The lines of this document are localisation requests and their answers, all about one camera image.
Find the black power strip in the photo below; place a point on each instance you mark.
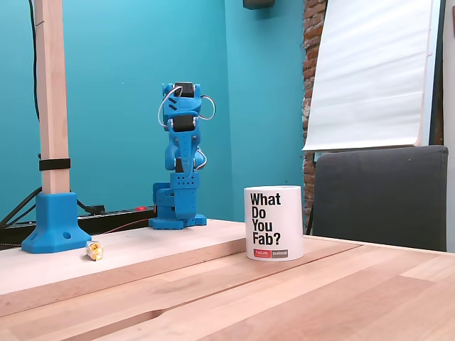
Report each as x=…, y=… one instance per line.
x=117, y=216

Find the wooden post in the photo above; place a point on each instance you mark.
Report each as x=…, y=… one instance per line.
x=51, y=89

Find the white-gold sweet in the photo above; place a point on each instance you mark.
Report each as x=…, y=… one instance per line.
x=94, y=250

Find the blue post base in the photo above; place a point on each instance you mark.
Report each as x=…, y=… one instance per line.
x=53, y=220

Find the white flip chart paper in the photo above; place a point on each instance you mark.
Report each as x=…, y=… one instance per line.
x=366, y=71

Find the white printed mug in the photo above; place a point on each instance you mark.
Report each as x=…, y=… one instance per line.
x=291, y=220

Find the dark grey chair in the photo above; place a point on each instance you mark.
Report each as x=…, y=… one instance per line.
x=377, y=192

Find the light wooden board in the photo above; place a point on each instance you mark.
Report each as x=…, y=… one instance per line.
x=142, y=248

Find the dark flip chart easel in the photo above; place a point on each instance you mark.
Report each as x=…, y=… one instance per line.
x=438, y=106

